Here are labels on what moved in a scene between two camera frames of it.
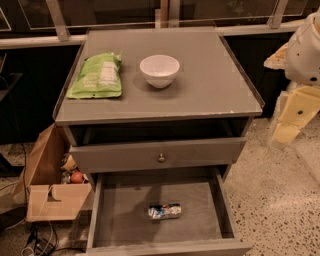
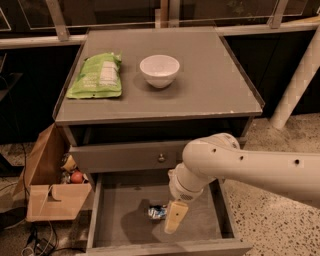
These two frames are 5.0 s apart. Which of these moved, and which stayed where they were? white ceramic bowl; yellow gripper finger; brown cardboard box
Moved: yellow gripper finger
Stayed: brown cardboard box; white ceramic bowl
